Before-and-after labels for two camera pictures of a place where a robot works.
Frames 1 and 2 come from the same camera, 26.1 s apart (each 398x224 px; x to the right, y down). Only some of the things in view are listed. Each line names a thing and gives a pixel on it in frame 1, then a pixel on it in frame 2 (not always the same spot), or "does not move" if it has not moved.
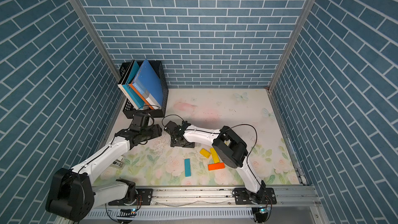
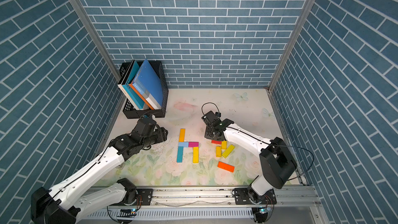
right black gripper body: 175,143 to 209,134
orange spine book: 131,85 does not move
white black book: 121,86 does not move
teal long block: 187,167 to 180,154
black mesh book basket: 129,110 does not move
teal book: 132,73 does not move
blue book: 147,82 does not move
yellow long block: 215,155 to 196,156
